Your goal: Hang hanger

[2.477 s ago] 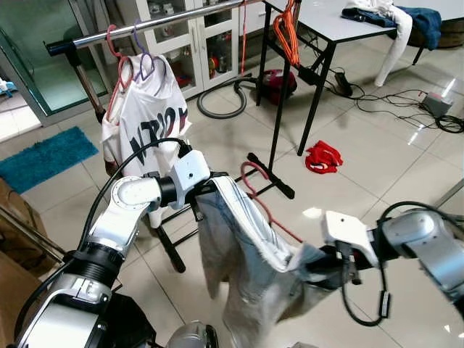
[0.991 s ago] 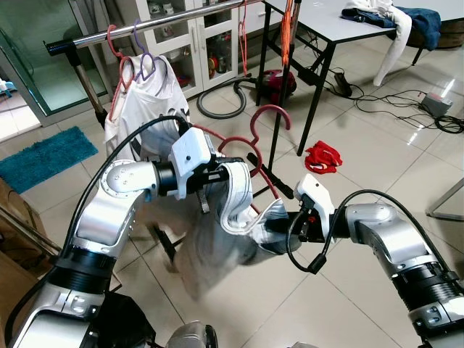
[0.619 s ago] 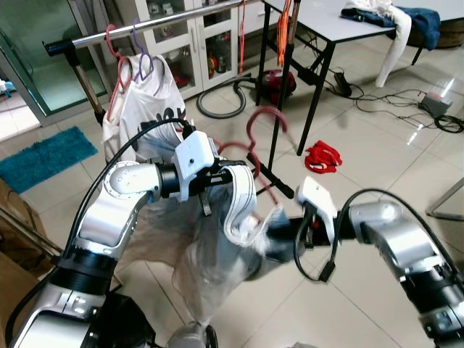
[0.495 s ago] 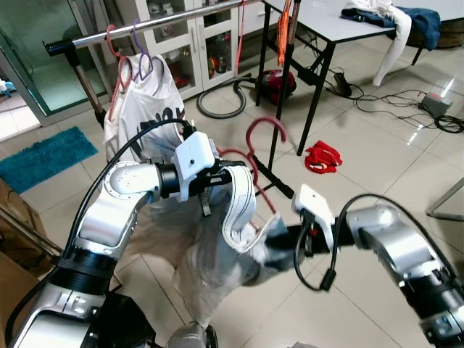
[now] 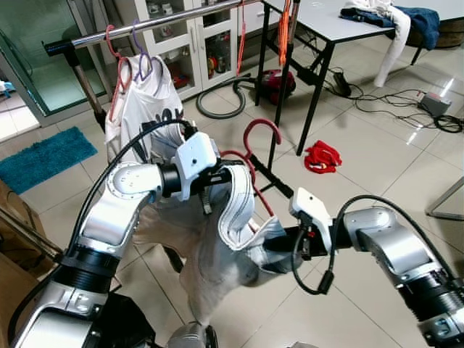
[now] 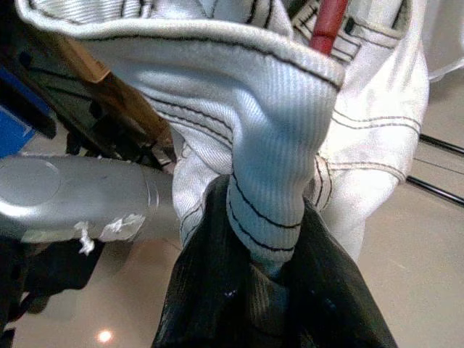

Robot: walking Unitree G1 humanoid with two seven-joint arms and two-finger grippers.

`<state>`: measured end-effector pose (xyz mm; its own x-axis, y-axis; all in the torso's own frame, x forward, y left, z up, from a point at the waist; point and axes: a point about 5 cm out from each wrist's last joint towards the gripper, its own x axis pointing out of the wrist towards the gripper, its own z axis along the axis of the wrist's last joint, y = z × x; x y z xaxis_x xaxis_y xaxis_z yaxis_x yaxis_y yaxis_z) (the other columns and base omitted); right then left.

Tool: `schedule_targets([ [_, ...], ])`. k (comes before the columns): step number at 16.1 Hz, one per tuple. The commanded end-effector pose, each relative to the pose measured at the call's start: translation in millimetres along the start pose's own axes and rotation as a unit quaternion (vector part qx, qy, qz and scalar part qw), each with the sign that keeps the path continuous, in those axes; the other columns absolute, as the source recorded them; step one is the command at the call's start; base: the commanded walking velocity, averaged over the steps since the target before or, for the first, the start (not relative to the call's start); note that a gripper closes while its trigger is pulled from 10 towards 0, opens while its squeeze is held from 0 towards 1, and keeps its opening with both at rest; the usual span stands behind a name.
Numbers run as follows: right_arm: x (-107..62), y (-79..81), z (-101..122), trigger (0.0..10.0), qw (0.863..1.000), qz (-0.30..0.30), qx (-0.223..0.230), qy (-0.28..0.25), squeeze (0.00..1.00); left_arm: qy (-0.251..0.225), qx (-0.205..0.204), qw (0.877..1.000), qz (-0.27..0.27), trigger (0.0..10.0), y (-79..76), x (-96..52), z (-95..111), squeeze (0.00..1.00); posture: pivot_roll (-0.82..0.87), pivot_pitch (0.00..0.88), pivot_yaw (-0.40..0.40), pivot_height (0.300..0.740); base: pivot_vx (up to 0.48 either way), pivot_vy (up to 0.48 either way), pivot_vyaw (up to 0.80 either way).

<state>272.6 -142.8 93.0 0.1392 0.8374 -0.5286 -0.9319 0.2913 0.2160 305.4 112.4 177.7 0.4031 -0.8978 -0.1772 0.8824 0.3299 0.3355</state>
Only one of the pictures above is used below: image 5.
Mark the white long sleeve garment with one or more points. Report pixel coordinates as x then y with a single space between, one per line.
395 51

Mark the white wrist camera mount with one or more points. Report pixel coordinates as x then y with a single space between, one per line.
312 210
196 159

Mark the brown round basket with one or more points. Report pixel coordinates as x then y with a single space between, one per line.
451 32

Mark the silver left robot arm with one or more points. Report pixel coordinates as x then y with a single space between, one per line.
116 210

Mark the black plastic bag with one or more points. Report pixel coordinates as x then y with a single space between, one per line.
127 322

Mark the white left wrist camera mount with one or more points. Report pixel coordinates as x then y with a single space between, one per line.
196 159

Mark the red cloth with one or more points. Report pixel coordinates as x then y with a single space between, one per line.
322 157

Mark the black metal clothes rack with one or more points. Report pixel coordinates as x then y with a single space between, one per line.
145 25

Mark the white table black legs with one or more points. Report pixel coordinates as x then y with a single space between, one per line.
326 25

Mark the teal floor mat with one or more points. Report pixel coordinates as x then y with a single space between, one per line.
43 159

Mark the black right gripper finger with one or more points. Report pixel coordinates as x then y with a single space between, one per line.
278 243

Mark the orange hanger bunch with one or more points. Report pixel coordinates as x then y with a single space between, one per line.
285 32

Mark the blue jeans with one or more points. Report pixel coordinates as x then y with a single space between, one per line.
426 25

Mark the grey power box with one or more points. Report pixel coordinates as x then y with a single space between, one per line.
435 105

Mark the black power adapter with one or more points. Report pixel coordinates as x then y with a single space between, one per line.
341 84

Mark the white jeans black stitching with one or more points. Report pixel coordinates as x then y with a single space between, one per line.
217 268

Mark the purple hanger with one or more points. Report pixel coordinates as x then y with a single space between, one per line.
138 47

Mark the red vacuum cleaner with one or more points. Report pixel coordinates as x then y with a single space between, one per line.
277 85

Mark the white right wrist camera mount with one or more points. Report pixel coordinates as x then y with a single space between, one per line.
312 210

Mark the brown cardboard box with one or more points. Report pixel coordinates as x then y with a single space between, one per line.
14 290

